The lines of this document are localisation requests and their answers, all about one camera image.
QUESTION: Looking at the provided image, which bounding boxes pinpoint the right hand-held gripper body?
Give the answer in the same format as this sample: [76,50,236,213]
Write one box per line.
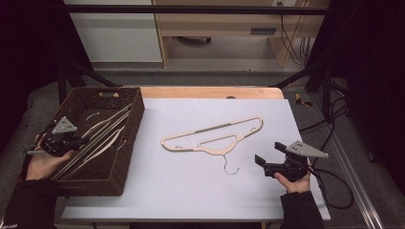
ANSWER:
[263,140,330,183]

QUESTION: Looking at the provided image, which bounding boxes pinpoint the black horizontal frame bar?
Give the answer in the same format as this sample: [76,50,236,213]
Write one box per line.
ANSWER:
[63,4,329,16]

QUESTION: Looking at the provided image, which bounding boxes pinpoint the black hanging cables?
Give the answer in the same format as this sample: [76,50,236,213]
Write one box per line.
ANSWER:
[276,1,315,67]

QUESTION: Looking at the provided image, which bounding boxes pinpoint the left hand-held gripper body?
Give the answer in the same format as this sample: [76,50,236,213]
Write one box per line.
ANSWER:
[41,115,85,157]

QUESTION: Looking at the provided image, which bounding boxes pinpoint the light wooden desk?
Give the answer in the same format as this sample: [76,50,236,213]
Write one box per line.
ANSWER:
[152,0,332,69]

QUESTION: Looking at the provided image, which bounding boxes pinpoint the yellow black floor marker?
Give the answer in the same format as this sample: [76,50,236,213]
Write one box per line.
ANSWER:
[294,93,313,108]

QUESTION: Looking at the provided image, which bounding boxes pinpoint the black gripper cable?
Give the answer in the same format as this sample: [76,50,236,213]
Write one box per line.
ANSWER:
[307,166,355,211]

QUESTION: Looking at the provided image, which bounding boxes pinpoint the black curtain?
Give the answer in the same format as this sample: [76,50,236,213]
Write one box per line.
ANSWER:
[305,0,405,195]
[0,0,94,154]

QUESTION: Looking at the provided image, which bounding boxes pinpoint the white cabinet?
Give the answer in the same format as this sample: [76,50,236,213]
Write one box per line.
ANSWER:
[63,0,163,63]

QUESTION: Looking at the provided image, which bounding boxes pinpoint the brown woven basket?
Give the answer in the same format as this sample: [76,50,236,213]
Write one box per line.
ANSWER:
[17,86,146,198]

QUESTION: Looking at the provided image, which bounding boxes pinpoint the person's left hand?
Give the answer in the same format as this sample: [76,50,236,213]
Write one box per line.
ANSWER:
[25,133,75,181]

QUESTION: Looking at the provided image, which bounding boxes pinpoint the black floor cables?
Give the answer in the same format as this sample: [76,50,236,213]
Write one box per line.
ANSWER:
[298,79,350,151]

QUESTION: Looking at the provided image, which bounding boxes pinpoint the beige wooden clothes hanger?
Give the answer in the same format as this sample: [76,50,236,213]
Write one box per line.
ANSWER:
[63,125,128,177]
[160,114,265,176]
[51,103,133,181]

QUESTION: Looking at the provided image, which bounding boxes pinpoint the black frame strut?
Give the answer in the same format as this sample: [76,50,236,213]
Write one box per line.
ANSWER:
[57,61,119,103]
[272,61,333,122]

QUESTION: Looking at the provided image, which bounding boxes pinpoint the person's right hand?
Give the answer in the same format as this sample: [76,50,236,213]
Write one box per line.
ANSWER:
[274,171,311,195]

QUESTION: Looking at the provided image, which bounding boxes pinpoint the aluminium floor rail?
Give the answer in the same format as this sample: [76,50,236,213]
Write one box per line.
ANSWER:
[309,94,387,229]

